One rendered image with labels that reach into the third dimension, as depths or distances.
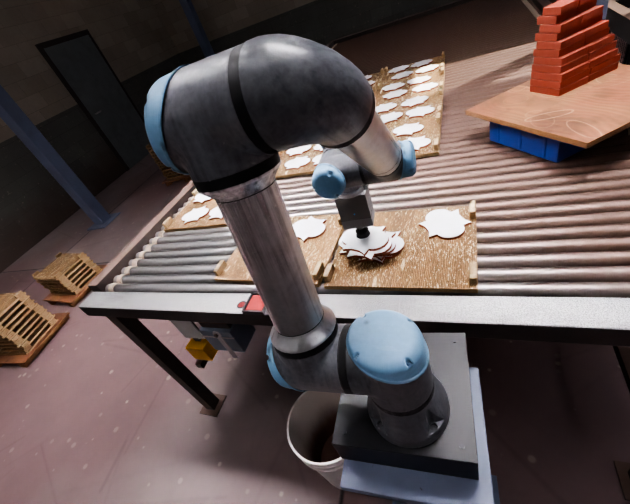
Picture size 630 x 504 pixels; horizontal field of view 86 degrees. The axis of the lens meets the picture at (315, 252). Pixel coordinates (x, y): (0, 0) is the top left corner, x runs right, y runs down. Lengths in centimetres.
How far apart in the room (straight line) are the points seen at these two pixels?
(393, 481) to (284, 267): 48
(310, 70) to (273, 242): 21
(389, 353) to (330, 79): 37
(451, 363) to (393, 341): 26
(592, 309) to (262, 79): 80
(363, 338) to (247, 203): 27
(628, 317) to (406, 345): 53
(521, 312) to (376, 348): 45
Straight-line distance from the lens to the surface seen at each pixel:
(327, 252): 111
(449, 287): 92
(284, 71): 36
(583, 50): 159
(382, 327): 55
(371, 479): 79
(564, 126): 134
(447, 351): 79
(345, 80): 39
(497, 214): 116
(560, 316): 91
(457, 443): 71
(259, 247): 46
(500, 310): 90
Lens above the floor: 162
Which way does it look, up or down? 37 degrees down
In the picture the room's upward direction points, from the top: 23 degrees counter-clockwise
